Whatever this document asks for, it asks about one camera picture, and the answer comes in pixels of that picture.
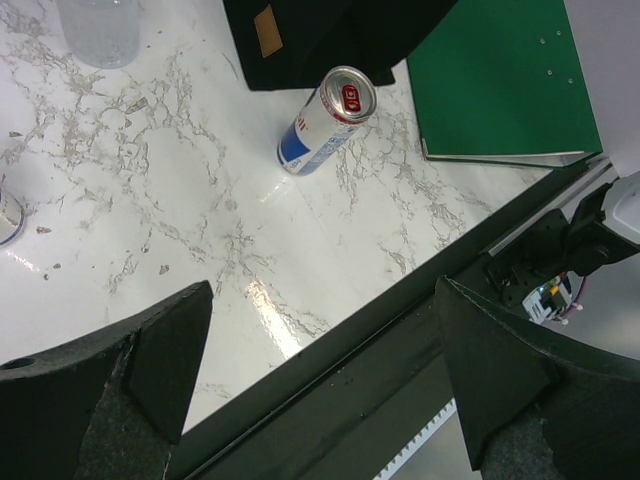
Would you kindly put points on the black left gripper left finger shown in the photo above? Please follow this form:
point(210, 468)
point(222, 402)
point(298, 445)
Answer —
point(108, 405)

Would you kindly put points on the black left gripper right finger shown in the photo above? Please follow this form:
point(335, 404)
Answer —
point(533, 403)

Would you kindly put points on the black canvas bag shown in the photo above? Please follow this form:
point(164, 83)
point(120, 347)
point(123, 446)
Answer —
point(292, 44)

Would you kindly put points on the green binder folder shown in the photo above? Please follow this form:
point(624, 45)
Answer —
point(501, 82)

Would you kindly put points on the clear water bottle blue label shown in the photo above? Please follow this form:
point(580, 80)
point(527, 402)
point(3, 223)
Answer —
point(102, 34)

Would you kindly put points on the white cable duct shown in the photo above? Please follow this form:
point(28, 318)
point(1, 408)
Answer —
point(417, 442)

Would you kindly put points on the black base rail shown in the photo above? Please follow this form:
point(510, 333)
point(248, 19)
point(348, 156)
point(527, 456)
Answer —
point(344, 406)

